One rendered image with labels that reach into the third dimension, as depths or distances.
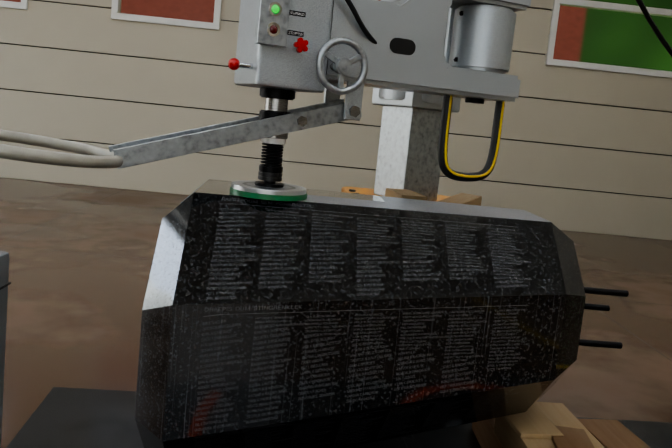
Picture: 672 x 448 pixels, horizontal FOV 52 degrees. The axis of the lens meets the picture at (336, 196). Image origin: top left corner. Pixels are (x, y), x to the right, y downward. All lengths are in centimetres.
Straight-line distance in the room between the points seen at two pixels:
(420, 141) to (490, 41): 73
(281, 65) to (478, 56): 64
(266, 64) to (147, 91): 634
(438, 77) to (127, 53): 639
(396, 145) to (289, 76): 103
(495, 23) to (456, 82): 22
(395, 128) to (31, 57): 622
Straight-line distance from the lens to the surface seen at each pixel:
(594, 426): 268
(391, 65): 200
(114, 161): 175
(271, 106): 194
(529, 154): 836
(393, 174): 282
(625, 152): 876
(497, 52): 220
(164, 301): 176
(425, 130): 281
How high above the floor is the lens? 110
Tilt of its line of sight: 7 degrees down
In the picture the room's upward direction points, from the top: 6 degrees clockwise
